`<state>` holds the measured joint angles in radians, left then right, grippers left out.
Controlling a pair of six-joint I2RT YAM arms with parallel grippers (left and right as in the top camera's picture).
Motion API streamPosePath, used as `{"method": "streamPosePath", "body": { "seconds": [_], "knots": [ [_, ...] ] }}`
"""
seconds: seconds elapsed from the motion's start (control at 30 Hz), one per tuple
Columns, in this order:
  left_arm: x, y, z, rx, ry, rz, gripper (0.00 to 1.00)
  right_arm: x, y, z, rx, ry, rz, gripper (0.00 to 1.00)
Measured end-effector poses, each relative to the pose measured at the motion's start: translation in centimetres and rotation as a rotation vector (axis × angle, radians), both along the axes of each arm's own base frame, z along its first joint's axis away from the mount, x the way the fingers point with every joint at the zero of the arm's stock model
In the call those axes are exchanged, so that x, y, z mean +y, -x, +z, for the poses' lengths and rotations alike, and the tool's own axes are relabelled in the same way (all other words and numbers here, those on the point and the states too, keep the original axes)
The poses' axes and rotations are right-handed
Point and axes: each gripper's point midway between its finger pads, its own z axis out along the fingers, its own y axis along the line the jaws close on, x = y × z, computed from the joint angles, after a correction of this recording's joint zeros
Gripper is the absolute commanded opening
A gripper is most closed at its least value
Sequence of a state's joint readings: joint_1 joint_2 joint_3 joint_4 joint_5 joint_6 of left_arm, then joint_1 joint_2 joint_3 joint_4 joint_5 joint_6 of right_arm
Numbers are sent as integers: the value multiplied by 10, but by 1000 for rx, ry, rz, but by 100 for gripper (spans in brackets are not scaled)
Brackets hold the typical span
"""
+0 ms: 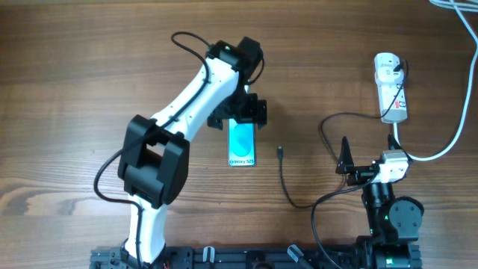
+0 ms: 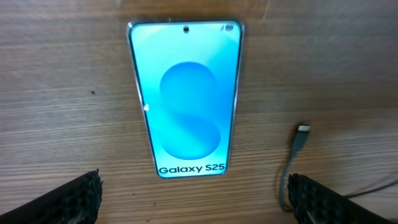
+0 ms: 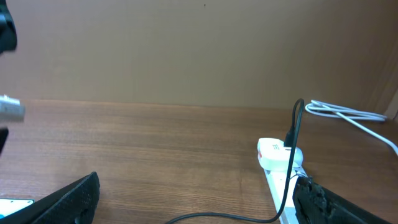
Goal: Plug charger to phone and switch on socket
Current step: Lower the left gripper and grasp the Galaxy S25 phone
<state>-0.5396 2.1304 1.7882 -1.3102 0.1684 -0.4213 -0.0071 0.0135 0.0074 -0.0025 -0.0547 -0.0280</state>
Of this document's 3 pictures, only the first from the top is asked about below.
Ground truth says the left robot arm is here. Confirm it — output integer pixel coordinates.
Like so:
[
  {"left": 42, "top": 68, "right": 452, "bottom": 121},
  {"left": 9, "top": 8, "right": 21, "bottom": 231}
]
[{"left": 117, "top": 37, "right": 267, "bottom": 268}]

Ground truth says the black USB charging cable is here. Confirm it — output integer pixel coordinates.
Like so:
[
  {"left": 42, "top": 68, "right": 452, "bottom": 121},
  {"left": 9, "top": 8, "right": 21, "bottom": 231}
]
[{"left": 276, "top": 59, "right": 409, "bottom": 209}]

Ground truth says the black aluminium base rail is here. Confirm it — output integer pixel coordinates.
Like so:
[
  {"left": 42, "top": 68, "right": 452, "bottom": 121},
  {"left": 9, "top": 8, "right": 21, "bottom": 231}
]
[{"left": 89, "top": 244, "right": 423, "bottom": 269}]

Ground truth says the white USB charger plug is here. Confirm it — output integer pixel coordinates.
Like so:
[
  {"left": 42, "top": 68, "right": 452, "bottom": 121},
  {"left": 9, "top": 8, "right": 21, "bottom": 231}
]
[{"left": 375, "top": 64, "right": 405, "bottom": 86}]

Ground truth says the white cable bundle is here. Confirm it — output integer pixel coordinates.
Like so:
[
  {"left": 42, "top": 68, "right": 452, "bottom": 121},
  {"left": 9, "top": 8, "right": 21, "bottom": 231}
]
[{"left": 428, "top": 0, "right": 478, "bottom": 13}]

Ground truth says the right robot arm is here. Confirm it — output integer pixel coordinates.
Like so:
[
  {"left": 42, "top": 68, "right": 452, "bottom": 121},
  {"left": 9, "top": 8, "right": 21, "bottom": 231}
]
[{"left": 335, "top": 134, "right": 424, "bottom": 269}]

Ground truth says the white power strip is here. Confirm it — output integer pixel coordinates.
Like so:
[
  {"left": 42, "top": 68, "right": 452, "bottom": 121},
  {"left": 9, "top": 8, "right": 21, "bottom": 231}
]
[{"left": 374, "top": 52, "right": 409, "bottom": 124}]

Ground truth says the Galaxy S25 smartphone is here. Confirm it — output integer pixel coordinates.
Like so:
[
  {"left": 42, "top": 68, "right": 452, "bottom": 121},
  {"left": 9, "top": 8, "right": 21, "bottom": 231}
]
[{"left": 228, "top": 119, "right": 256, "bottom": 167}]

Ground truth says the white power strip cord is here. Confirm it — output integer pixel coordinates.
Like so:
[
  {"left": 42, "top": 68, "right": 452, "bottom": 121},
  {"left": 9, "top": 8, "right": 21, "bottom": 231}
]
[{"left": 392, "top": 0, "right": 478, "bottom": 162}]

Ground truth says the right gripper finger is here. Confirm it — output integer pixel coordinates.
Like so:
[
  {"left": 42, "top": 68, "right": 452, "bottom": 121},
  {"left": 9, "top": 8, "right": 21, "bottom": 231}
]
[
  {"left": 335, "top": 136, "right": 354, "bottom": 174},
  {"left": 388, "top": 134, "right": 413, "bottom": 163}
]

